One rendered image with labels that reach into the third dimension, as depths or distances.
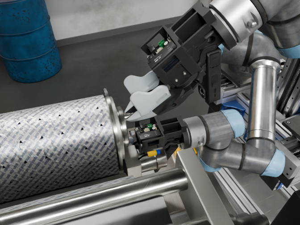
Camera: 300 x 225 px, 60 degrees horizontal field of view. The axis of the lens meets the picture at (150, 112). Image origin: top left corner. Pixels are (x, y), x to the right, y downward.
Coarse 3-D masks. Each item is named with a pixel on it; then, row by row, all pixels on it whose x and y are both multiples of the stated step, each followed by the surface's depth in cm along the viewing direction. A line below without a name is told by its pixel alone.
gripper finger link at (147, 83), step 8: (152, 72) 44; (128, 80) 43; (136, 80) 44; (144, 80) 44; (152, 80) 45; (128, 88) 44; (136, 88) 45; (144, 88) 45; (152, 88) 45; (128, 104) 47
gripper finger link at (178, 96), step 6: (174, 90) 41; (180, 90) 40; (186, 90) 40; (192, 90) 40; (174, 96) 41; (180, 96) 40; (186, 96) 41; (162, 102) 42; (168, 102) 41; (174, 102) 40; (180, 102) 41; (156, 108) 42; (162, 108) 42; (168, 108) 41
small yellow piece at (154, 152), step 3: (153, 150) 45; (156, 150) 45; (159, 150) 45; (147, 153) 45; (150, 153) 45; (153, 153) 45; (156, 153) 45; (159, 153) 45; (141, 156) 46; (150, 156) 45
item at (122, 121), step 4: (116, 108) 46; (120, 108) 45; (120, 112) 44; (120, 116) 44; (124, 116) 44; (120, 120) 44; (124, 120) 44; (120, 124) 44; (124, 124) 44; (124, 128) 43; (124, 132) 44; (124, 136) 44; (128, 136) 44; (124, 140) 44; (128, 140) 44; (124, 144) 45; (128, 144) 45
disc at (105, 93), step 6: (108, 96) 42; (108, 102) 41; (108, 108) 41; (114, 120) 40; (114, 126) 40; (114, 132) 40; (120, 150) 40; (120, 156) 41; (120, 162) 42; (120, 168) 44
